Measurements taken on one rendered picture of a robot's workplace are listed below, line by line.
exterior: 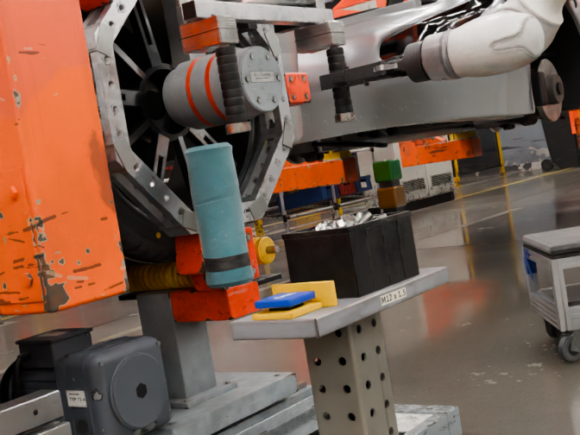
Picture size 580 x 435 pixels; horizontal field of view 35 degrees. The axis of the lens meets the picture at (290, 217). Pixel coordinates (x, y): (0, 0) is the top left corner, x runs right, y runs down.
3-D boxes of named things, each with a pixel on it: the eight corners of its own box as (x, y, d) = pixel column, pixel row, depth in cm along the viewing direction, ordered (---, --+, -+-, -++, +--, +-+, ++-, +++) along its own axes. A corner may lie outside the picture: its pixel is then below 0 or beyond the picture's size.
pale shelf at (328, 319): (372, 286, 181) (369, 271, 181) (450, 281, 171) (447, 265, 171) (231, 341, 147) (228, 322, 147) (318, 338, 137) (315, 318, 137)
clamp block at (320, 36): (311, 53, 193) (306, 28, 193) (347, 45, 187) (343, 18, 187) (296, 53, 189) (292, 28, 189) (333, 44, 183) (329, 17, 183)
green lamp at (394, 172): (385, 181, 177) (381, 160, 177) (403, 179, 174) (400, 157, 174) (374, 183, 174) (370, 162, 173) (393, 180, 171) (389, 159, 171)
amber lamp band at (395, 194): (389, 207, 177) (386, 186, 177) (407, 204, 175) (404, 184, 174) (378, 210, 174) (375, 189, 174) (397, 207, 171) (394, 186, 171)
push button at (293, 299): (282, 305, 150) (280, 292, 150) (318, 304, 146) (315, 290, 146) (255, 315, 145) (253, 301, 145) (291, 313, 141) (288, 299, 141)
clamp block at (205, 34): (201, 53, 166) (197, 24, 165) (240, 43, 160) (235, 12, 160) (182, 53, 162) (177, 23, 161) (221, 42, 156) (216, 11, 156)
